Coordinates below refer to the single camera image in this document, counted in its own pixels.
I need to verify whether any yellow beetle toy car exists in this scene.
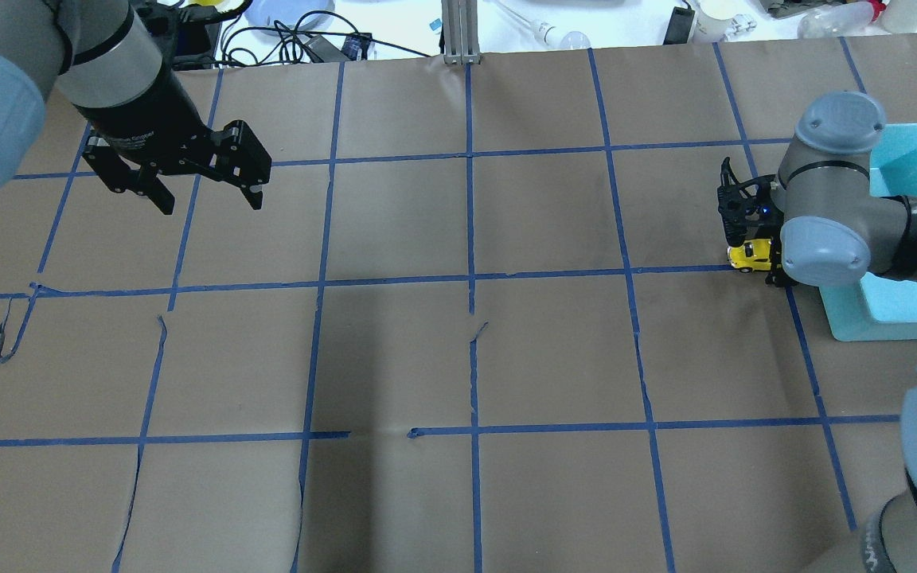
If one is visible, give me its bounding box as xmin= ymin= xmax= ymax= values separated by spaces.
xmin=727 ymin=238 xmax=774 ymax=274

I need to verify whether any cream paper cup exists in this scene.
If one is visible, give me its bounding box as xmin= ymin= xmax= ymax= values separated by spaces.
xmin=692 ymin=0 xmax=741 ymax=43

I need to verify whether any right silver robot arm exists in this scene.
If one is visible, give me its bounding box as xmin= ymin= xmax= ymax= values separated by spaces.
xmin=716 ymin=91 xmax=917 ymax=572

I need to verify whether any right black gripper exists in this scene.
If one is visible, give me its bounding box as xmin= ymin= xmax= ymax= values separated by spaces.
xmin=716 ymin=158 xmax=794 ymax=289

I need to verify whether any aluminium frame post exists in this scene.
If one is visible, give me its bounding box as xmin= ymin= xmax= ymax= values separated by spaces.
xmin=439 ymin=0 xmax=482 ymax=66

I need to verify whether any light blue plate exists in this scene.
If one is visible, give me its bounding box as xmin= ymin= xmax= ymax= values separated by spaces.
xmin=244 ymin=0 xmax=335 ymax=35

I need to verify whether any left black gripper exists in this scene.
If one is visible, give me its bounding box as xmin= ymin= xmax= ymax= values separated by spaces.
xmin=81 ymin=103 xmax=272 ymax=216

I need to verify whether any teal plastic bin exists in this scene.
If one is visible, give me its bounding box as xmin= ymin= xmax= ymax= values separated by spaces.
xmin=820 ymin=123 xmax=917 ymax=341

